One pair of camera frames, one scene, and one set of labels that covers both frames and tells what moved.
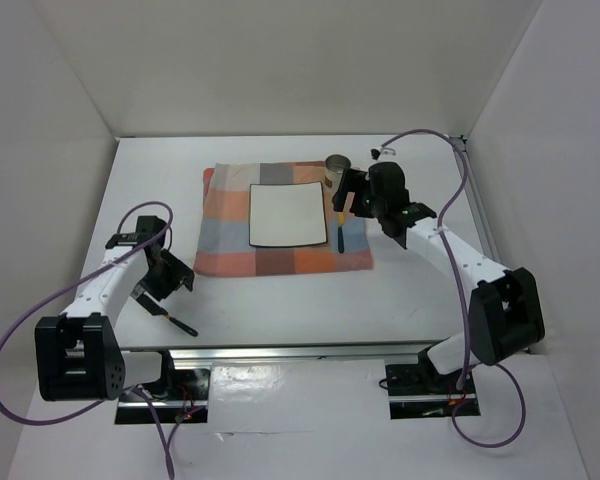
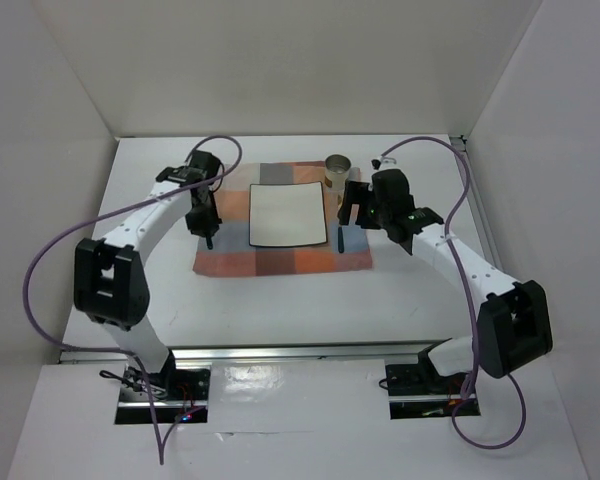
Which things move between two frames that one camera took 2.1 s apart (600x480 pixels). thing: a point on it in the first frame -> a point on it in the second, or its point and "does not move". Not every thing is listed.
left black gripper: (177, 270) -> (209, 222)
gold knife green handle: (340, 240) does not move
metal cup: (335, 167) does not move
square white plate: (286, 214) does not move
